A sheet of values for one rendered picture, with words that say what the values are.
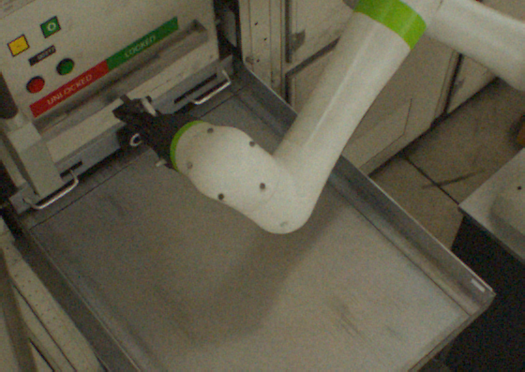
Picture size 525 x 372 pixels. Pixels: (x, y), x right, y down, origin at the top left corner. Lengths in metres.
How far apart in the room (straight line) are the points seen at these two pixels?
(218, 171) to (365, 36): 0.32
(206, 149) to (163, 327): 0.43
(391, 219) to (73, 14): 0.69
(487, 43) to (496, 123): 1.25
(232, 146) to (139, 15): 0.41
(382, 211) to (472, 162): 1.18
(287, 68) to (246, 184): 0.69
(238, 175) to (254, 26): 0.55
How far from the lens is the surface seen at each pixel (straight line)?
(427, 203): 2.56
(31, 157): 1.33
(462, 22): 1.52
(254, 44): 1.64
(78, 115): 1.44
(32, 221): 1.59
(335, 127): 1.21
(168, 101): 1.62
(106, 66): 1.47
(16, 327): 1.51
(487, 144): 2.73
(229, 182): 1.12
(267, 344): 1.41
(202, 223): 1.52
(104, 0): 1.37
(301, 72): 1.80
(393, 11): 1.24
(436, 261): 1.50
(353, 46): 1.23
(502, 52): 1.58
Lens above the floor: 2.17
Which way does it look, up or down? 59 degrees down
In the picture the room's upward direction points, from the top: 3 degrees counter-clockwise
